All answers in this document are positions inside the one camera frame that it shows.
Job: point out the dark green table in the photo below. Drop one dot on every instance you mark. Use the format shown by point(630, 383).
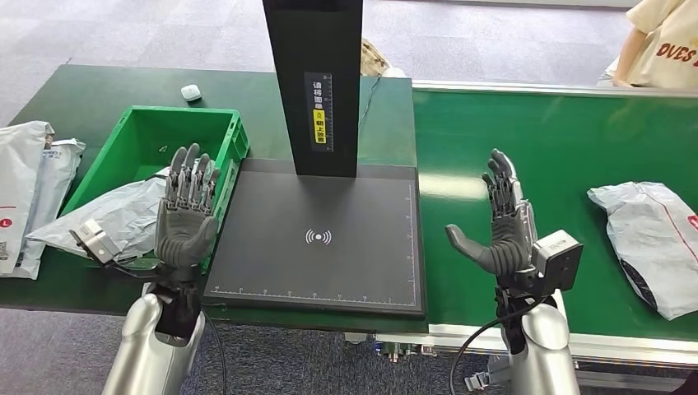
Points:
point(98, 87)

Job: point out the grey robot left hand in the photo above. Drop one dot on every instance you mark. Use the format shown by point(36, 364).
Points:
point(182, 234)

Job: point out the metal conveyor foot bracket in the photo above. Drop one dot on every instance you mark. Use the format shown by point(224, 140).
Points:
point(474, 381)

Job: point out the green conveyor belt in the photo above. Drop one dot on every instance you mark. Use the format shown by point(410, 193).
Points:
point(545, 131)

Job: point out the grey package with red line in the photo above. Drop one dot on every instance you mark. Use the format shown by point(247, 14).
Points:
point(649, 234)

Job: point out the white earbuds case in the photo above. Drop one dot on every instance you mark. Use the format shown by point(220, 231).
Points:
point(191, 92)

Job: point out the green plastic crate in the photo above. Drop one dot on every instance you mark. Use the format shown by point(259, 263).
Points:
point(147, 131)

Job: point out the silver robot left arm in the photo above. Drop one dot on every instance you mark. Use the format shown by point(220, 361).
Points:
point(139, 354)

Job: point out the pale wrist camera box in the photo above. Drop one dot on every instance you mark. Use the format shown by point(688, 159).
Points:
point(97, 240)
point(559, 261)

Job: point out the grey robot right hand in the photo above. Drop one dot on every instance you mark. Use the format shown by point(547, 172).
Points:
point(510, 251)

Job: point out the grey package with black-red logo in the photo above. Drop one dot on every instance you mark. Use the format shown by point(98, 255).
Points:
point(120, 212)

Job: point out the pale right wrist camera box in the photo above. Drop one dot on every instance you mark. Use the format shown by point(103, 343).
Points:
point(559, 261)

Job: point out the person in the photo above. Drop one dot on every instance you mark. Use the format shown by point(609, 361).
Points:
point(671, 49)
point(372, 60)

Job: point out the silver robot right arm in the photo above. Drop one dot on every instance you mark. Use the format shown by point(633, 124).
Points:
point(545, 349)

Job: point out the white package with red circle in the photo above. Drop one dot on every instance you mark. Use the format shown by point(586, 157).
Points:
point(16, 174)

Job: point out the grey-white mailer package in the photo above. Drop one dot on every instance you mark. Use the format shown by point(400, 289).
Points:
point(54, 185)

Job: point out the black scanner column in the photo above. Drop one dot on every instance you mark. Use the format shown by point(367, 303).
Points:
point(311, 38)

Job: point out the black scanner platform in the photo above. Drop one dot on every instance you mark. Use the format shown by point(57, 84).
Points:
point(327, 272)

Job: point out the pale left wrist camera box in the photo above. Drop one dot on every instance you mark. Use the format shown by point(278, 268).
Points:
point(97, 240)

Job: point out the conveyor electrical connector block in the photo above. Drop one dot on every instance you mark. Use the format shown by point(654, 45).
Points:
point(399, 350)

